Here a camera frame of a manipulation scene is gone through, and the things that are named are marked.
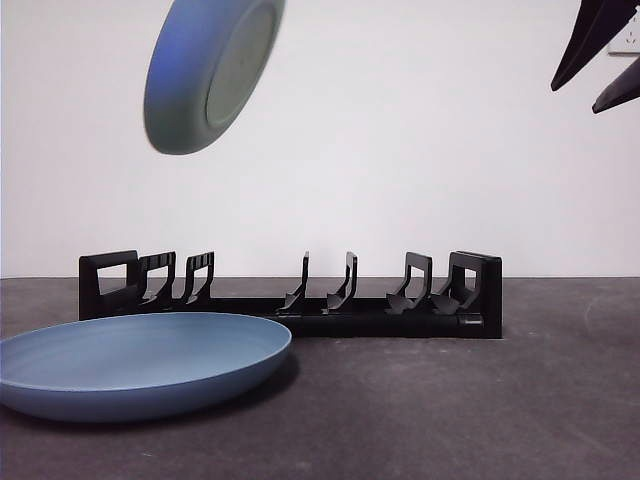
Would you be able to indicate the white wall socket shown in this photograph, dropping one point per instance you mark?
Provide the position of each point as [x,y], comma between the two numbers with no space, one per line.
[619,47]

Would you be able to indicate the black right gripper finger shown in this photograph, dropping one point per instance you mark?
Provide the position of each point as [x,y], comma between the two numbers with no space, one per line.
[620,92]
[587,45]

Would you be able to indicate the black plate rack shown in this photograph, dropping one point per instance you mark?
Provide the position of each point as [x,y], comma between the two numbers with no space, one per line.
[380,320]

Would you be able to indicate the blue plate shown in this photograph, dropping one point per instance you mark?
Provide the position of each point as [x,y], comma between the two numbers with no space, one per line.
[135,365]

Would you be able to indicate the pale green plate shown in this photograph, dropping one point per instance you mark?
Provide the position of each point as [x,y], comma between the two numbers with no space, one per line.
[185,90]

